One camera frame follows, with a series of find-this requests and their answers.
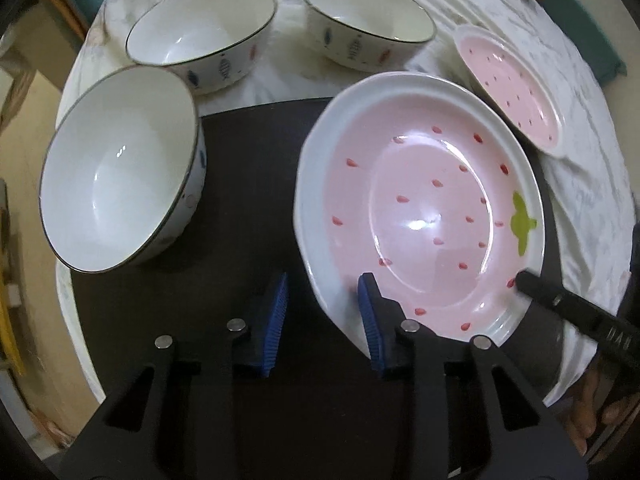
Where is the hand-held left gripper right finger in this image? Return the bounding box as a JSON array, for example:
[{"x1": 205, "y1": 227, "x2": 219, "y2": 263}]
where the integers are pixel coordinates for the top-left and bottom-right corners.
[{"x1": 356, "y1": 272, "x2": 591, "y2": 480}]

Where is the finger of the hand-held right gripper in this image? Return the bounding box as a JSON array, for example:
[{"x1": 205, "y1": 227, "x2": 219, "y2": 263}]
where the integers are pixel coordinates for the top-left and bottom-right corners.
[{"x1": 515, "y1": 269, "x2": 622, "y2": 343}]

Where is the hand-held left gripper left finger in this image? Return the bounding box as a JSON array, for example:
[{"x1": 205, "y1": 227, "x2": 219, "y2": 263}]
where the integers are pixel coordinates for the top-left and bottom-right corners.
[{"x1": 60, "y1": 272, "x2": 291, "y2": 480}]

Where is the large pink strawberry plate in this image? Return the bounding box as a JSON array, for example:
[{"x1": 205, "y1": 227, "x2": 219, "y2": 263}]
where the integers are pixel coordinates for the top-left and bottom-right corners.
[{"x1": 293, "y1": 71, "x2": 546, "y2": 353}]

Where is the white ceramic bowl fish print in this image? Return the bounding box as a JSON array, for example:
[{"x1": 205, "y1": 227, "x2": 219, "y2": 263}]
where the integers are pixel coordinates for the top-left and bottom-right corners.
[
  {"x1": 39, "y1": 66, "x2": 208, "y2": 275},
  {"x1": 301, "y1": 0, "x2": 438, "y2": 73},
  {"x1": 125, "y1": 0, "x2": 278, "y2": 96}
]

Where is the small pink strawberry plate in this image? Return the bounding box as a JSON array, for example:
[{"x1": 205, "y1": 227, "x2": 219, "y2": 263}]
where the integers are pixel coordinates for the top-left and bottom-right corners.
[{"x1": 452, "y1": 24, "x2": 566, "y2": 158}]

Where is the person's right hand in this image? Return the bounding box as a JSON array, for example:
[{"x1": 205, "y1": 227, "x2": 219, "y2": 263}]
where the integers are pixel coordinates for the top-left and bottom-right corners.
[{"x1": 567, "y1": 360, "x2": 633, "y2": 458}]

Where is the white bear print tablecloth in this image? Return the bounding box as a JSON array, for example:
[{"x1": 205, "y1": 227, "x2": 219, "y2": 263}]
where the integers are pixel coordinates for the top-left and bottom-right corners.
[{"x1": 55, "y1": 0, "x2": 636, "y2": 408}]

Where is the dark brown leather placemat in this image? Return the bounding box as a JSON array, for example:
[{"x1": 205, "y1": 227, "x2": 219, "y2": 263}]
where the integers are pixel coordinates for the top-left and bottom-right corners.
[{"x1": 67, "y1": 97, "x2": 571, "y2": 480}]

